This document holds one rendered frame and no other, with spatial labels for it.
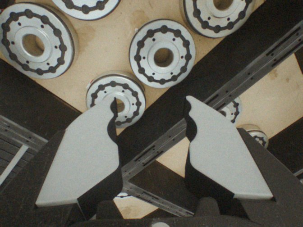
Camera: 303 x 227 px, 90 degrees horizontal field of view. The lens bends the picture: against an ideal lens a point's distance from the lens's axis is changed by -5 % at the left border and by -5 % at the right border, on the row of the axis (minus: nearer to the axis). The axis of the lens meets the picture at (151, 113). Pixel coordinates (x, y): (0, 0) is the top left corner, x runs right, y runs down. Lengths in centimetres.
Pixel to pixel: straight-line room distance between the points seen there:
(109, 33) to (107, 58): 4
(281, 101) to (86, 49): 41
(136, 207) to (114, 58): 47
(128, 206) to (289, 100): 53
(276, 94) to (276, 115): 6
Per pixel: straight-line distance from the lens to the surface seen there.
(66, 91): 33
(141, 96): 27
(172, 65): 26
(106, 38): 28
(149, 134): 26
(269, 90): 41
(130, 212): 63
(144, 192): 34
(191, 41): 26
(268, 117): 46
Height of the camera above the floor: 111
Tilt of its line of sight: 58 degrees down
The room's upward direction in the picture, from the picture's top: 170 degrees clockwise
